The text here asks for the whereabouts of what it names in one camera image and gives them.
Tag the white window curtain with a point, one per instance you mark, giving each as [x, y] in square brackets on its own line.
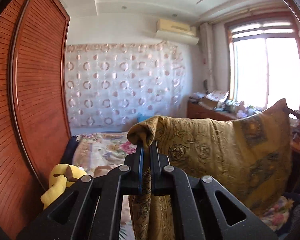
[207, 60]

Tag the yellow plush toy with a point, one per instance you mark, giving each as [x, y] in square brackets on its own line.
[56, 182]

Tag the white circle-patterned curtain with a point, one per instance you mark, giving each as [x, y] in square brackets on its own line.
[115, 85]

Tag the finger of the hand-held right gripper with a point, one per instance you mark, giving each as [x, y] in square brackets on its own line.
[296, 113]

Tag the mustard patterned garment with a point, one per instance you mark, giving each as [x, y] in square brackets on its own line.
[215, 142]

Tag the open cardboard box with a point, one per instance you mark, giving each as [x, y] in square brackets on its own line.
[215, 97]

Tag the wall air conditioner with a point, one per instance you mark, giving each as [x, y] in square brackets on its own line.
[175, 30]

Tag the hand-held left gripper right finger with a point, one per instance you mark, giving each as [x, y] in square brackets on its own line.
[156, 170]

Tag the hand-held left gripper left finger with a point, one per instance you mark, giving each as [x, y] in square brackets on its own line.
[140, 170]

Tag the wooden-framed window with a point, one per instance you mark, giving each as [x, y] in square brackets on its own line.
[265, 67]

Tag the low wooden cabinet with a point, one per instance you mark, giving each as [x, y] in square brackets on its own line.
[202, 111]

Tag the wooden louvred wardrobe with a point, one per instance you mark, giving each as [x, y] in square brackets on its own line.
[35, 80]

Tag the floral bed blanket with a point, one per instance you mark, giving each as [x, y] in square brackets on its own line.
[102, 147]

